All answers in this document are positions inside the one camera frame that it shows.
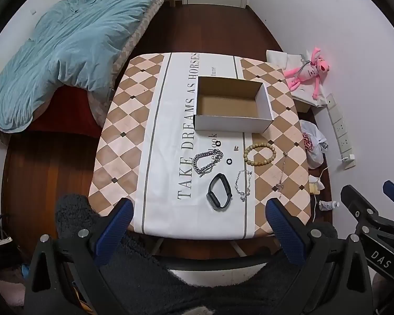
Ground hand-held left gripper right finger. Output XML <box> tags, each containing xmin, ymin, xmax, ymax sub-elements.
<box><xmin>265</xmin><ymin>198</ymin><xmax>375</xmax><ymax>315</ymax></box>

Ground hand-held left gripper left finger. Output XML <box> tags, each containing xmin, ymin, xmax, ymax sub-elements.
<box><xmin>23</xmin><ymin>198</ymin><xmax>135</xmax><ymax>315</ymax></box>

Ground thin silver necklace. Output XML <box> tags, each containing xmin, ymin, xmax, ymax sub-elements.
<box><xmin>276</xmin><ymin>152</ymin><xmax>289</xmax><ymax>199</ymax></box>

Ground silver charm bracelet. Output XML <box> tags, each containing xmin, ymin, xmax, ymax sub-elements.
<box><xmin>235</xmin><ymin>170</ymin><xmax>253</xmax><ymax>202</ymax></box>

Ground black smart band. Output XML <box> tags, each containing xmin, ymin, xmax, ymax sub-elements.
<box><xmin>206</xmin><ymin>172</ymin><xmax>232</xmax><ymax>211</ymax></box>

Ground wooden bead bracelet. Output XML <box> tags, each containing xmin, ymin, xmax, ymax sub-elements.
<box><xmin>243</xmin><ymin>142</ymin><xmax>277</xmax><ymax>166</ymax></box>

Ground chunky silver chain bracelet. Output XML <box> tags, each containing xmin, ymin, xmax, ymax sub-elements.
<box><xmin>192</xmin><ymin>149</ymin><xmax>224</xmax><ymax>177</ymax></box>

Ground white cardboard box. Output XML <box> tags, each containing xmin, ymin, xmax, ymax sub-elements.
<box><xmin>193</xmin><ymin>76</ymin><xmax>275</xmax><ymax>134</ymax></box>

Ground person's dark fleece pants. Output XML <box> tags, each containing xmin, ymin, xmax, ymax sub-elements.
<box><xmin>54</xmin><ymin>193</ymin><xmax>375</xmax><ymax>315</ymax></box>

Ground pale yellow pouch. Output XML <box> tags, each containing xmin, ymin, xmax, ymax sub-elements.
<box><xmin>309</xmin><ymin>175</ymin><xmax>325</xmax><ymax>194</ymax></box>

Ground white plastic bag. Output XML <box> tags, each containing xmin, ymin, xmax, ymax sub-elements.
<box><xmin>299</xmin><ymin>120</ymin><xmax>329</xmax><ymax>169</ymax></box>

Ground checkered tablecloth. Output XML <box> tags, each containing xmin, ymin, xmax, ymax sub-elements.
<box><xmin>88</xmin><ymin>52</ymin><xmax>311</xmax><ymax>239</ymax></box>

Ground red bed skirt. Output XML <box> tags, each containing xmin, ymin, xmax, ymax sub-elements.
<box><xmin>0</xmin><ymin>85</ymin><xmax>102</xmax><ymax>138</ymax></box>

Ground pink plush toy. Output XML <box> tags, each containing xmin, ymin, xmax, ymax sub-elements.
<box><xmin>284</xmin><ymin>48</ymin><xmax>330</xmax><ymax>99</ymax></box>

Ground blue duvet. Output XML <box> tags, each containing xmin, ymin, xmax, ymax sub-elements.
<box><xmin>0</xmin><ymin>0</ymin><xmax>160</xmax><ymax>133</ymax></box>

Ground white cable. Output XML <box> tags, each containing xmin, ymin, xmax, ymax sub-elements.
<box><xmin>310</xmin><ymin>166</ymin><xmax>329</xmax><ymax>224</ymax></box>

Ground white wall socket strip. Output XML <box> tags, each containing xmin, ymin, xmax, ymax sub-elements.
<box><xmin>325</xmin><ymin>93</ymin><xmax>357</xmax><ymax>171</ymax></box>

